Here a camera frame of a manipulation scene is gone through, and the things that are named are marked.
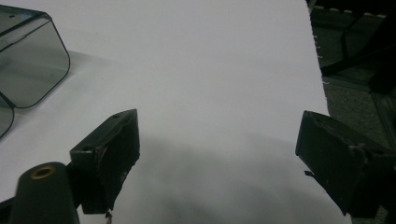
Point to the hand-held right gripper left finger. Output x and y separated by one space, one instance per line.
106 161

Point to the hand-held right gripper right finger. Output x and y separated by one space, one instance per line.
336 155

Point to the dark-lens sunglasses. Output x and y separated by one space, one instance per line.
31 62

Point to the black metal stand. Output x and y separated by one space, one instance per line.
378 59

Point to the white tablecloth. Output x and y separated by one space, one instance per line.
199 77

